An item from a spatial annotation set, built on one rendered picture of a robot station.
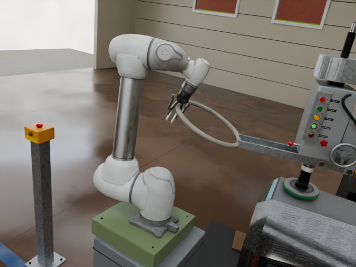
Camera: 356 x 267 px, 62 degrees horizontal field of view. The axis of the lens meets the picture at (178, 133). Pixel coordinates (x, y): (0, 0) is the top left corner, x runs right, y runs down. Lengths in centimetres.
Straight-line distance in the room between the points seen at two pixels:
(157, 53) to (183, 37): 798
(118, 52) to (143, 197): 63
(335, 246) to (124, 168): 125
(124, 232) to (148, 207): 15
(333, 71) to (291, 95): 639
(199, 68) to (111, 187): 83
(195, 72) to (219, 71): 693
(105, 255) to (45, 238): 91
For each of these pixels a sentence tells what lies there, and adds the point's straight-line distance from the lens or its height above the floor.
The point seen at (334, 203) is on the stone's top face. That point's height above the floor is 84.
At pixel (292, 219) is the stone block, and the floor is 78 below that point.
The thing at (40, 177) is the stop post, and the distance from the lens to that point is 208.
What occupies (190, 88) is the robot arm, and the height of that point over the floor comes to 141.
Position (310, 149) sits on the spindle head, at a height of 119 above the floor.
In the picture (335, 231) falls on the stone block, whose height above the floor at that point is 79.
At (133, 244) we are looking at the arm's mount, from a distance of 138.
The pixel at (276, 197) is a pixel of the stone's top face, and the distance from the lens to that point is 200.
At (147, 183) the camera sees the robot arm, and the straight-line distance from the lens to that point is 134.
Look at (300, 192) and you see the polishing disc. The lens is 202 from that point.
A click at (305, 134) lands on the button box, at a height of 128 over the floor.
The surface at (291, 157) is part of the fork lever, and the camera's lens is 194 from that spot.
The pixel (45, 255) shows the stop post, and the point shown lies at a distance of 247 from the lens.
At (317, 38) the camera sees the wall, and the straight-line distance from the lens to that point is 797.
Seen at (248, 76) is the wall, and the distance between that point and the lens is 838.
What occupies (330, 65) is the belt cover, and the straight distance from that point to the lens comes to 179.
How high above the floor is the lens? 182
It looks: 22 degrees down
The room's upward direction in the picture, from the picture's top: 8 degrees clockwise
